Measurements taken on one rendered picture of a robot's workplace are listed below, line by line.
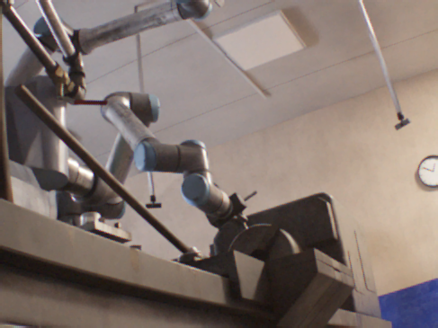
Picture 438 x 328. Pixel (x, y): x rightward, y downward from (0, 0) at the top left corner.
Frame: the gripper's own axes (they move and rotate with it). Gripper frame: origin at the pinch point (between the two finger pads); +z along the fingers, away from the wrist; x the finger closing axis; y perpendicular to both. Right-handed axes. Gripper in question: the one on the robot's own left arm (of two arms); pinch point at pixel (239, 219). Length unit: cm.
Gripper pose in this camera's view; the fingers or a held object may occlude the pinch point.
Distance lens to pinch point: 205.1
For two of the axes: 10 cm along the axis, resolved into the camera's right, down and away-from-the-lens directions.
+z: 4.3, 3.6, 8.3
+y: 4.2, 7.4, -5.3
